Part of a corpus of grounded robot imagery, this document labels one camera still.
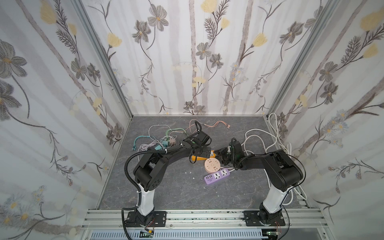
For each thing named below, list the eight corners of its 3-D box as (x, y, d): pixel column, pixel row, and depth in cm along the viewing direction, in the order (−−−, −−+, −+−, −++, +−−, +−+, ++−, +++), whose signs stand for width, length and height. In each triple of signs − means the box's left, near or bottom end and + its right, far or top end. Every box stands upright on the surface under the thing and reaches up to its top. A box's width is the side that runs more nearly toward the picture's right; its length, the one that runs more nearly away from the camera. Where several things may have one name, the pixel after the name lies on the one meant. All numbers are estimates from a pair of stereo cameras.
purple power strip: (205, 184, 87) (206, 183, 85) (203, 178, 89) (203, 176, 87) (230, 175, 91) (231, 173, 88) (227, 169, 93) (227, 167, 91)
